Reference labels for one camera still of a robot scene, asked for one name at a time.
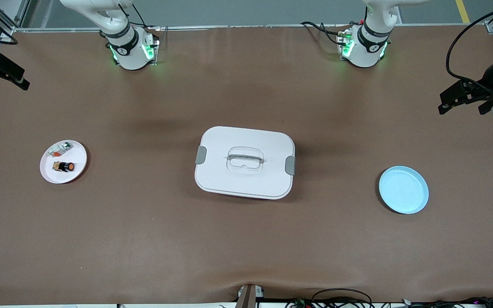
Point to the white circuit breaker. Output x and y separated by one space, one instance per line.
60 149

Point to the white lidded storage box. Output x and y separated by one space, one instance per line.
244 179

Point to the brown table mat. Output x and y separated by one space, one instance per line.
246 248

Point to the wooden camera post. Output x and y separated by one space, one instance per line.
250 297

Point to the orange push button switch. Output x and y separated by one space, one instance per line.
63 166

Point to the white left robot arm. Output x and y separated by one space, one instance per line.
368 47

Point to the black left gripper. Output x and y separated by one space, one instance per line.
485 84

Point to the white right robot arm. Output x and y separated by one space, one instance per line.
129 47

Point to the light blue round plate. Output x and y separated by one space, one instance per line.
404 190

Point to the white round plate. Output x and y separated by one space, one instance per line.
75 169

